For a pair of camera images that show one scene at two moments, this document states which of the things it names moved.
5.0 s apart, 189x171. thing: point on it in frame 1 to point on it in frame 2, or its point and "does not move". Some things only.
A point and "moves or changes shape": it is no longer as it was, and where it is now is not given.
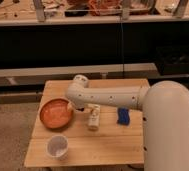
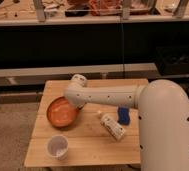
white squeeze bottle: [94, 116] to [111, 126]
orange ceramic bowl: [57, 113] moves or changes shape
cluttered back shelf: [92, 12] does not move
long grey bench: [36, 77] does not move
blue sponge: [123, 116] does not move
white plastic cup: [57, 147] does not move
